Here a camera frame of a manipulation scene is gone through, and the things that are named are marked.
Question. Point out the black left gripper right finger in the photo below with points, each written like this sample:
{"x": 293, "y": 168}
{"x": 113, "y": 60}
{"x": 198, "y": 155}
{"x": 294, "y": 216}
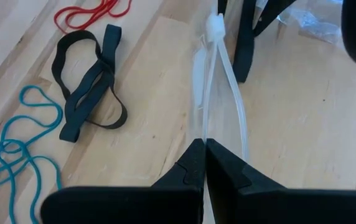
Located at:
{"x": 234, "y": 189}

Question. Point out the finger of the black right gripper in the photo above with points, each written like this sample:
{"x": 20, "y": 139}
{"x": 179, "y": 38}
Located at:
{"x": 274, "y": 9}
{"x": 245, "y": 56}

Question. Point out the clear zip slider bag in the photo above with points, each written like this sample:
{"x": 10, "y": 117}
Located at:
{"x": 215, "y": 28}

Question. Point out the red rubber band tangle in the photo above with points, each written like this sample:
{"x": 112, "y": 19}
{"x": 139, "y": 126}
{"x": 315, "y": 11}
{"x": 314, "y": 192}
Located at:
{"x": 104, "y": 7}

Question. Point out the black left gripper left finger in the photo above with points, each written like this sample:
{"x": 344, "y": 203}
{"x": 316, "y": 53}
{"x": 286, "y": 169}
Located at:
{"x": 181, "y": 189}

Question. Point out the clear plastic bag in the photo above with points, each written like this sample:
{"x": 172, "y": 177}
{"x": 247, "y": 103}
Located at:
{"x": 311, "y": 23}

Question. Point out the blue rubber band tangle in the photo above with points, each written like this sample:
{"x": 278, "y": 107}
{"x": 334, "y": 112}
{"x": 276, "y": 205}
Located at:
{"x": 60, "y": 112}

